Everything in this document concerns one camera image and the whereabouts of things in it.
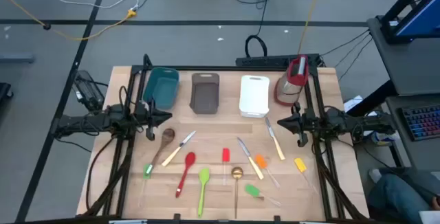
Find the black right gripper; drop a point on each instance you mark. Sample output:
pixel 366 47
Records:
pixel 311 122

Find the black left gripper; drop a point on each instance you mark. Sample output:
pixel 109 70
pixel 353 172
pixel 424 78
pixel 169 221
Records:
pixel 146 117

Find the brown wooden spoon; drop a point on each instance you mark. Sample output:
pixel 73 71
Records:
pixel 167 136

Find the red silicone spoon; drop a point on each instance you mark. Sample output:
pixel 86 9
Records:
pixel 190 158

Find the lime green silicone spoon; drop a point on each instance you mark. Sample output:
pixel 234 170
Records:
pixel 204 176

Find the gold metal spoon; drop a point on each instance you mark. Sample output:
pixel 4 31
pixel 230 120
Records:
pixel 237 173

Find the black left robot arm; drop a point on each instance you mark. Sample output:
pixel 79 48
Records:
pixel 86 121

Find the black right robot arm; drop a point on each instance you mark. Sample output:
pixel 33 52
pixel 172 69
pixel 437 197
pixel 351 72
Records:
pixel 361 124

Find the teal plastic bin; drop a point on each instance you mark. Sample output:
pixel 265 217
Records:
pixel 161 90

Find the red and grey container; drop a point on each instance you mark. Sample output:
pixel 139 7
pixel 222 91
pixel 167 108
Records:
pixel 292 86

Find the white plastic bin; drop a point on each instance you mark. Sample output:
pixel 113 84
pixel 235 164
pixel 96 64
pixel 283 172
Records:
pixel 254 97

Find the white paper sheet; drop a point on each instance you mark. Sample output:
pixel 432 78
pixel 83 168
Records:
pixel 354 103

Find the black power strip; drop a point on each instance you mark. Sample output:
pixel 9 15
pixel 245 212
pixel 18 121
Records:
pixel 261 60

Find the black mesh power supply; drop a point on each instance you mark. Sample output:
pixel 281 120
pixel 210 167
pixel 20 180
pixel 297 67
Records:
pixel 87 91

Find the white bottle blue yellow label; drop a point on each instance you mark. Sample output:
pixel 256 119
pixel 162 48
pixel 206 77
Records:
pixel 381 139

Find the grey monitor desk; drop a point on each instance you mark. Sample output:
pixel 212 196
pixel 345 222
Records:
pixel 395 66

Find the person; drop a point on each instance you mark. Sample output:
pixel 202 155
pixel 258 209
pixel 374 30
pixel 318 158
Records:
pixel 392 196

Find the backlit computer keyboard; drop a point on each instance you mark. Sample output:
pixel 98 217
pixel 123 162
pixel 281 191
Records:
pixel 423 122

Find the grey keyboard desk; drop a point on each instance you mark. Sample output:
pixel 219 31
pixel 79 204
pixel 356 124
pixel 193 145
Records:
pixel 423 155

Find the grey metal floor foot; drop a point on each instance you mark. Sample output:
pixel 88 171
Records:
pixel 17 58

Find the black equipment foot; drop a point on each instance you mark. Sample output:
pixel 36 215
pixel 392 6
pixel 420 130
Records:
pixel 4 91

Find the black monitor stand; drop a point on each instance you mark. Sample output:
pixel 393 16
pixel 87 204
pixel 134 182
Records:
pixel 405 0

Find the blue-screen computer monitor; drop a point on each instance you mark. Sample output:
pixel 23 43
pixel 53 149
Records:
pixel 423 18

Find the black aluminium table frame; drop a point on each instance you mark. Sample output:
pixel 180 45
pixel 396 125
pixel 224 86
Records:
pixel 213 68

